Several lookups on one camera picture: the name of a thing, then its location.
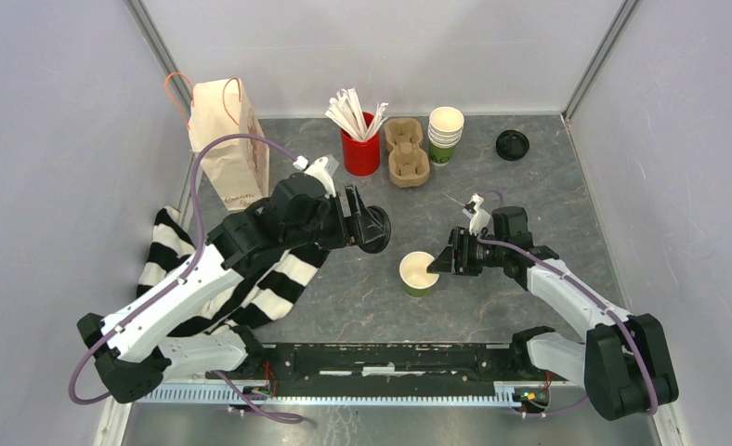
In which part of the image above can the red straw holder cup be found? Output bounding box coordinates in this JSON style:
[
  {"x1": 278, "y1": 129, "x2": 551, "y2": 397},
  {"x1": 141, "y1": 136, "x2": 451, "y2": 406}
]
[{"x1": 340, "y1": 129, "x2": 381, "y2": 177}]

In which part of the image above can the white slotted cable duct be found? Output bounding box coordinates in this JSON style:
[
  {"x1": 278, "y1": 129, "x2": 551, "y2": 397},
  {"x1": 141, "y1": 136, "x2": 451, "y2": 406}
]
[{"x1": 138, "y1": 381, "x2": 520, "y2": 409}]

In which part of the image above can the green paper coffee cup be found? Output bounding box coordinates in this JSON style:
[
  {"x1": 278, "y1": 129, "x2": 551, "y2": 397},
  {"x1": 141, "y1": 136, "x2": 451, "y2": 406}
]
[{"x1": 399, "y1": 251, "x2": 439, "y2": 297}]

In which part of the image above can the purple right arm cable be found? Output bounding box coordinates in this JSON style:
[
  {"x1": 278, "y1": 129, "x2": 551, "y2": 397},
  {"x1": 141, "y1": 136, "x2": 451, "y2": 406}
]
[{"x1": 477, "y1": 189, "x2": 660, "y2": 417}]

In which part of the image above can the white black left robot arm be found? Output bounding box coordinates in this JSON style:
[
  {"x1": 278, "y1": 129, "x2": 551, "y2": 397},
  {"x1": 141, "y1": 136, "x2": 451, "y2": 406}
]
[{"x1": 77, "y1": 172, "x2": 391, "y2": 403}]

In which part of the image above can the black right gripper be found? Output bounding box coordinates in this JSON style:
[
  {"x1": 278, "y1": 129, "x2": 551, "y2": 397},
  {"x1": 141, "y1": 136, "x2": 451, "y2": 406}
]
[{"x1": 425, "y1": 226, "x2": 506, "y2": 277}]

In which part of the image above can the stack of black lids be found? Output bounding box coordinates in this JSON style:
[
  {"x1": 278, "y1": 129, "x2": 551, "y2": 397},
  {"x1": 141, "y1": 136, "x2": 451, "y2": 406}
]
[{"x1": 495, "y1": 129, "x2": 530, "y2": 162}]

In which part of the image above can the brown pulp cup carrier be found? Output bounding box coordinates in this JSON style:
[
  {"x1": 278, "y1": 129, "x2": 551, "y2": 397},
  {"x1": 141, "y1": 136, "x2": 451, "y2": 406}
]
[{"x1": 384, "y1": 118, "x2": 431, "y2": 189}]

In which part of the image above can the white wrapped straws bundle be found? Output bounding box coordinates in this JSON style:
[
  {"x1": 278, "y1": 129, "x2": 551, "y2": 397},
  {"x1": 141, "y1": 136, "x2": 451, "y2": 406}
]
[{"x1": 325, "y1": 88, "x2": 389, "y2": 142}]

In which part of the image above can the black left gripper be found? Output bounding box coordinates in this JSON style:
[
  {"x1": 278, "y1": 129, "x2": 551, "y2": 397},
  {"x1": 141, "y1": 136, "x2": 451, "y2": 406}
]
[{"x1": 284, "y1": 184, "x2": 386, "y2": 251}]

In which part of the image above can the beige paper gift bag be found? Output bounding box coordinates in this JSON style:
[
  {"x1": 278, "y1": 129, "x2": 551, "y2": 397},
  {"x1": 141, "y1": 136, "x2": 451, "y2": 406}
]
[{"x1": 163, "y1": 72, "x2": 270, "y2": 213}]

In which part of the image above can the stack of paper cups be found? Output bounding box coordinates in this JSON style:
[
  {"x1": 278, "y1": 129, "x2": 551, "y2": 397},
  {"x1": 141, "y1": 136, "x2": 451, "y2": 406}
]
[{"x1": 427, "y1": 106, "x2": 464, "y2": 166}]

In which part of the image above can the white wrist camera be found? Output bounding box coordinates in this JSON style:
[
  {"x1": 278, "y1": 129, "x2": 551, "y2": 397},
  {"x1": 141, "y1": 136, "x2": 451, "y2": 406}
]
[
  {"x1": 293, "y1": 155, "x2": 339, "y2": 198},
  {"x1": 463, "y1": 193, "x2": 490, "y2": 237}
]

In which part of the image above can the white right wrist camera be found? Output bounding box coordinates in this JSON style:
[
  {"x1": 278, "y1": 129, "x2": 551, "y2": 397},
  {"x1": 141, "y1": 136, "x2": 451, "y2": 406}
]
[{"x1": 463, "y1": 193, "x2": 490, "y2": 237}]

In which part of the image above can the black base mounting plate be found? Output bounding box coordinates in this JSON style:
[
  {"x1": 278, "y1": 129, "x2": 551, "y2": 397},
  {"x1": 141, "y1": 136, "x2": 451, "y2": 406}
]
[{"x1": 226, "y1": 343, "x2": 563, "y2": 398}]

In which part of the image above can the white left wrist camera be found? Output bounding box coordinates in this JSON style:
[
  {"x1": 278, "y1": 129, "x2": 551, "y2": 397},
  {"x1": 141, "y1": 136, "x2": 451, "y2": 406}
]
[{"x1": 293, "y1": 155, "x2": 339, "y2": 198}]

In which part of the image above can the black white striped cloth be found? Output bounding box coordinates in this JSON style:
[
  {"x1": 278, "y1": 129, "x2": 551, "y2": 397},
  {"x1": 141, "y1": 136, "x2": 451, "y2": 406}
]
[{"x1": 136, "y1": 206, "x2": 330, "y2": 337}]

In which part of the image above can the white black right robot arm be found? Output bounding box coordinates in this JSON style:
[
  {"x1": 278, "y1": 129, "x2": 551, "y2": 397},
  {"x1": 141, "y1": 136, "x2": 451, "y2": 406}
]
[{"x1": 426, "y1": 203, "x2": 679, "y2": 421}]

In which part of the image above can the black plastic cup lid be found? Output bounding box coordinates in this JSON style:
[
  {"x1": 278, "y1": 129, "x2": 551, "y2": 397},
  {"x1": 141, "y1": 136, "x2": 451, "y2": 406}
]
[{"x1": 359, "y1": 205, "x2": 392, "y2": 255}]

